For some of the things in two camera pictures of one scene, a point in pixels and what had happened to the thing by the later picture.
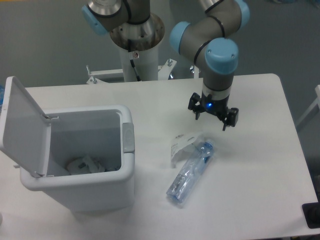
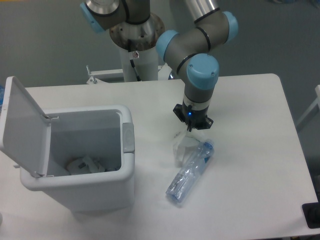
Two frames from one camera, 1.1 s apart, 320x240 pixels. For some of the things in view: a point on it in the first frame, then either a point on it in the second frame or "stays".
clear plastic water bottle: x=183 y=183 stays
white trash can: x=92 y=159 stays
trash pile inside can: x=87 y=164 stays
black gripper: x=217 y=107 -> x=197 y=118
